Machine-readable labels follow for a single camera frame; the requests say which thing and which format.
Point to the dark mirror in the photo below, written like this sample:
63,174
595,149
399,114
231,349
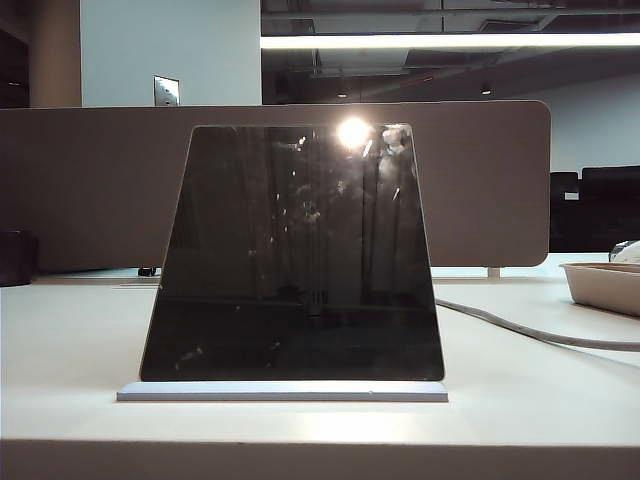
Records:
300,250

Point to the black divider clamp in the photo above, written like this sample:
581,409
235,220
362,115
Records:
147,272

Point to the white divider support leg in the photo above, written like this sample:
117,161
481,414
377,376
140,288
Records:
493,273

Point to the long ceiling light strip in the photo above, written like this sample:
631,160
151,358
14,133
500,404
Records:
450,40

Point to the brown desk divider panel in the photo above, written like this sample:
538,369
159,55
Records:
75,175

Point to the beige paper tray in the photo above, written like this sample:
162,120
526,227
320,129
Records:
600,290

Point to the black cylindrical container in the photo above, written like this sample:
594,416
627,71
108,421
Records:
17,260

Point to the white crumpled plastic bag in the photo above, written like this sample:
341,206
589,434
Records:
627,252

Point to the metal wall plate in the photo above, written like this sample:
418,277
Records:
167,91

